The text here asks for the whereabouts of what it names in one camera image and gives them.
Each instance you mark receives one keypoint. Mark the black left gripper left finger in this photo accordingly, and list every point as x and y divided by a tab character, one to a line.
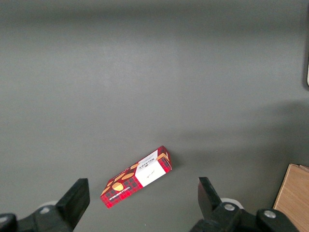
72	200

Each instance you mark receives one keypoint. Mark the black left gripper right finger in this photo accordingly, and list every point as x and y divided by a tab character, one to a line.
210	205

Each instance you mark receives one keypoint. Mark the red tartan shortbread box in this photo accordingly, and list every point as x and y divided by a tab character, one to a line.
130	183

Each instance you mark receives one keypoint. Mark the wooden board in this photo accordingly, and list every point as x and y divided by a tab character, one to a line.
294	198

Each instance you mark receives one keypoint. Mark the white rounded flat board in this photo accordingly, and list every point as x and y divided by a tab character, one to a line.
308	72

